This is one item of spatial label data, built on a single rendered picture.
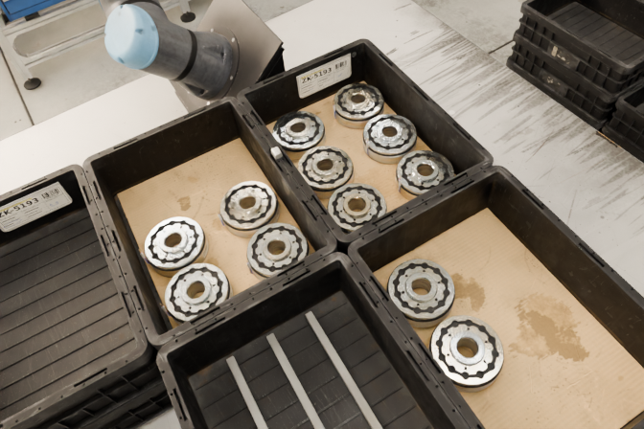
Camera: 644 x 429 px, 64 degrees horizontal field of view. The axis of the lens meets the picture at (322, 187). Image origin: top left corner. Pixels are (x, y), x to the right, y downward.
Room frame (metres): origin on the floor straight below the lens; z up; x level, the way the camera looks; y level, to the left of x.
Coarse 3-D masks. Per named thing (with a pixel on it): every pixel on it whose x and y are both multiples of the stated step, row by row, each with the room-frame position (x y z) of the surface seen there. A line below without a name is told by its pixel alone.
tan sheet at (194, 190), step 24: (240, 144) 0.72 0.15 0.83; (192, 168) 0.67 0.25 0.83; (216, 168) 0.66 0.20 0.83; (240, 168) 0.65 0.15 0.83; (120, 192) 0.63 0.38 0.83; (144, 192) 0.62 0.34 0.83; (168, 192) 0.61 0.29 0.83; (192, 192) 0.61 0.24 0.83; (216, 192) 0.60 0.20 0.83; (144, 216) 0.56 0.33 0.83; (168, 216) 0.56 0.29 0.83; (192, 216) 0.55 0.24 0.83; (216, 216) 0.54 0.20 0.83; (288, 216) 0.52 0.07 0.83; (144, 240) 0.51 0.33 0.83; (216, 240) 0.49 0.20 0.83; (240, 240) 0.49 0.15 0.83; (216, 264) 0.45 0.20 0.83; (240, 264) 0.44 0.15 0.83; (240, 288) 0.39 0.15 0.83; (168, 312) 0.37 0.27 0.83
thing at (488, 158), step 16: (352, 48) 0.85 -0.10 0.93; (368, 48) 0.84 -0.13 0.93; (304, 64) 0.81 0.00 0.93; (384, 64) 0.79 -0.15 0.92; (272, 80) 0.78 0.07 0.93; (240, 96) 0.75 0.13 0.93; (256, 112) 0.70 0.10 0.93; (464, 128) 0.59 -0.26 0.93; (272, 144) 0.61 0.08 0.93; (480, 144) 0.56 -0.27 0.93; (288, 160) 0.57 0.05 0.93; (464, 176) 0.49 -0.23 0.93; (304, 192) 0.50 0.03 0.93; (432, 192) 0.47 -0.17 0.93; (320, 208) 0.47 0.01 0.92; (400, 208) 0.45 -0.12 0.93; (336, 224) 0.43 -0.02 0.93; (368, 224) 0.42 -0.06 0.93; (336, 240) 0.41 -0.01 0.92; (352, 240) 0.40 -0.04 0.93
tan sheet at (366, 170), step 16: (320, 112) 0.78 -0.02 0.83; (384, 112) 0.75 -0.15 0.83; (272, 128) 0.75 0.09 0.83; (336, 128) 0.72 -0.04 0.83; (352, 128) 0.72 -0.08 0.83; (336, 144) 0.68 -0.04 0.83; (352, 144) 0.68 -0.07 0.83; (352, 160) 0.64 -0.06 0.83; (368, 160) 0.63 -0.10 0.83; (368, 176) 0.59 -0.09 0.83; (384, 176) 0.59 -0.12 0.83; (384, 192) 0.55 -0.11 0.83
